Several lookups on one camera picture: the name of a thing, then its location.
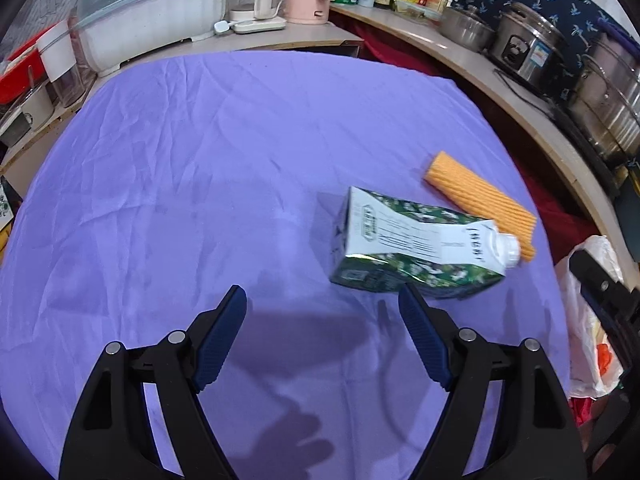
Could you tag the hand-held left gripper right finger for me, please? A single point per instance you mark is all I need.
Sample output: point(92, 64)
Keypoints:
point(425, 335)

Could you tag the curved wooden counter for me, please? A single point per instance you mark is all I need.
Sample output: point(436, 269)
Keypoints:
point(480, 75)

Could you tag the orange foam fruit net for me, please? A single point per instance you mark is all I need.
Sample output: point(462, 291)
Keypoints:
point(475, 195)

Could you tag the steel rice cooker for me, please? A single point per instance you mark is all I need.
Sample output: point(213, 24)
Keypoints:
point(530, 50)

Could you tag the steel cooking pot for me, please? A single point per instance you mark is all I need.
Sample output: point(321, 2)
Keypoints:
point(465, 30)

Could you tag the tall white and clear container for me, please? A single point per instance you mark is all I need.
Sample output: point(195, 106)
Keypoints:
point(62, 65)

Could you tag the white plastic bag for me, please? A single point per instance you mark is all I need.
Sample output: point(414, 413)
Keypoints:
point(575, 330)

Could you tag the white topped side table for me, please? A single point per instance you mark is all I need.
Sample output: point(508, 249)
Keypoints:
point(280, 42)

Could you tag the white dish drainer box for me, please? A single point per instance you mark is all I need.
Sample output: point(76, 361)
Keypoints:
point(160, 30)

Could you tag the green and white milk carton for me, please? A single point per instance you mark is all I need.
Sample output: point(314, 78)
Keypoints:
point(400, 240)

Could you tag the white kettle base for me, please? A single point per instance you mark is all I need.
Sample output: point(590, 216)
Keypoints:
point(260, 25)

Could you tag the purple tablecloth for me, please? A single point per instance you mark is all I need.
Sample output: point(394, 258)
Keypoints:
point(200, 160)

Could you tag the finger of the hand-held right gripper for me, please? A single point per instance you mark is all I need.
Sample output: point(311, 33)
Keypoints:
point(607, 310)

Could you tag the white mug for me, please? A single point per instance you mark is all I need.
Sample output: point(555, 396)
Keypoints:
point(37, 110)

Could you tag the glass container with blue lid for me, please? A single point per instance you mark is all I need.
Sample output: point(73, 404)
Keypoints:
point(420, 12)

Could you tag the red plastic basin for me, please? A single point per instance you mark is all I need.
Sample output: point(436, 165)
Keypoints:
point(20, 75)

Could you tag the chipboard shelf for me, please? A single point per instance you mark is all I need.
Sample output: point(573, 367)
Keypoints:
point(50, 125)

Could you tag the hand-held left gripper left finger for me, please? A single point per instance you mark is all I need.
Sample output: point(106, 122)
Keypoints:
point(220, 340)

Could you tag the steel steamer pot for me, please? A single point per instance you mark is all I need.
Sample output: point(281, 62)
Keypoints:
point(610, 105)

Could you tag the white power plug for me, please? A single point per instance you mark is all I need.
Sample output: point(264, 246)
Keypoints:
point(222, 27)

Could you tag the purple cloth strip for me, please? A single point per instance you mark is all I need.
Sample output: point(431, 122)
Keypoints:
point(620, 37)

